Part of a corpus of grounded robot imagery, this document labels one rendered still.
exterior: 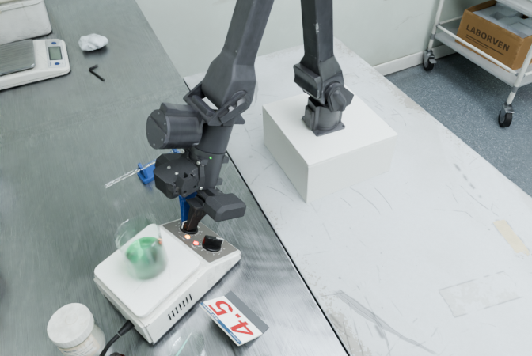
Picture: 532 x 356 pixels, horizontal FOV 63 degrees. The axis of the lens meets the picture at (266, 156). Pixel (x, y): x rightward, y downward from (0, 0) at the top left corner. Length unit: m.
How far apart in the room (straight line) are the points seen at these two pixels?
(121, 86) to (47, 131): 0.22
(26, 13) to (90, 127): 0.54
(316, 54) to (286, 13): 1.54
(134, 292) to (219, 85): 0.32
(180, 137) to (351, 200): 0.39
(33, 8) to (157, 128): 0.97
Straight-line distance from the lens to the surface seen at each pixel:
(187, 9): 2.05
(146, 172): 0.92
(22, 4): 1.54
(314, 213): 0.84
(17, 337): 0.83
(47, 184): 1.02
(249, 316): 0.73
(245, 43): 0.62
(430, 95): 2.77
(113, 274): 0.71
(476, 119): 2.68
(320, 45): 0.72
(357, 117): 0.89
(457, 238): 0.86
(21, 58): 1.39
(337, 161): 0.82
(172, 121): 0.62
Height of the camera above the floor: 1.56
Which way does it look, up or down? 44 degrees down
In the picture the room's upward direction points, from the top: 3 degrees counter-clockwise
